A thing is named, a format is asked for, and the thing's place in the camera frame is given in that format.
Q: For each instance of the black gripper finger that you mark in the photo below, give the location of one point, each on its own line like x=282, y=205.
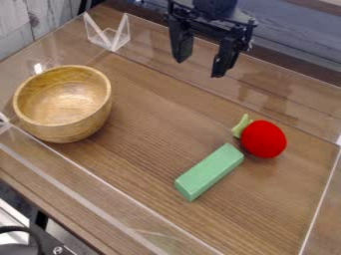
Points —
x=181, y=40
x=226, y=57

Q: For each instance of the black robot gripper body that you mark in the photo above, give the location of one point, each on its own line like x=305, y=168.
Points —
x=215, y=18

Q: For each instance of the green rectangular block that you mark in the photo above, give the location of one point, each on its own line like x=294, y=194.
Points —
x=206, y=173

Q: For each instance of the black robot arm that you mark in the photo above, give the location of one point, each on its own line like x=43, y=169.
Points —
x=218, y=20

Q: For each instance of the brown wooden bowl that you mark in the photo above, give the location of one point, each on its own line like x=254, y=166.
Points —
x=64, y=103

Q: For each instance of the red plush tomato toy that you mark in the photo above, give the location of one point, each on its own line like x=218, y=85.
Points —
x=261, y=137

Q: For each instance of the clear acrylic corner bracket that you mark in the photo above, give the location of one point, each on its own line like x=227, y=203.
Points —
x=108, y=38

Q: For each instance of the clear acrylic tray wall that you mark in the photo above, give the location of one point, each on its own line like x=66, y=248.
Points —
x=114, y=223

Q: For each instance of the black metal table frame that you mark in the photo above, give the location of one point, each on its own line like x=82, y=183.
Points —
x=51, y=245

